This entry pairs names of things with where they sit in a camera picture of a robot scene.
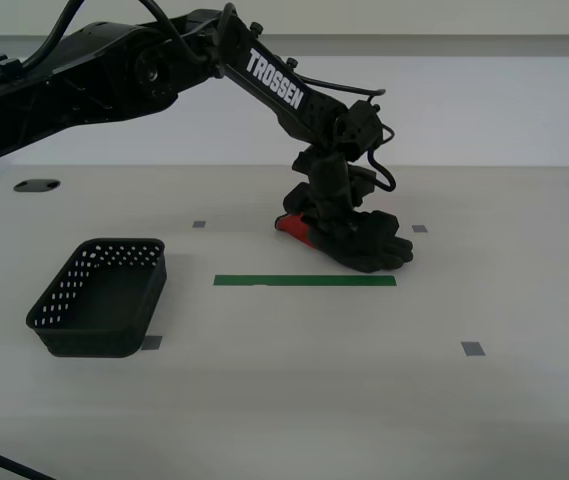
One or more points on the green tape strip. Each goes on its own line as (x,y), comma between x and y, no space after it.
(304,280)

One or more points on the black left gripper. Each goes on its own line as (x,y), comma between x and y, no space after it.
(331,180)

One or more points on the black perforated plastic basket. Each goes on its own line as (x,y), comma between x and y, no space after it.
(99,305)

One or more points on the black glove with red cuff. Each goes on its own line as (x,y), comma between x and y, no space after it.
(379,247)

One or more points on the black Trossen left robot arm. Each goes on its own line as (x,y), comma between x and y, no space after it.
(114,80)

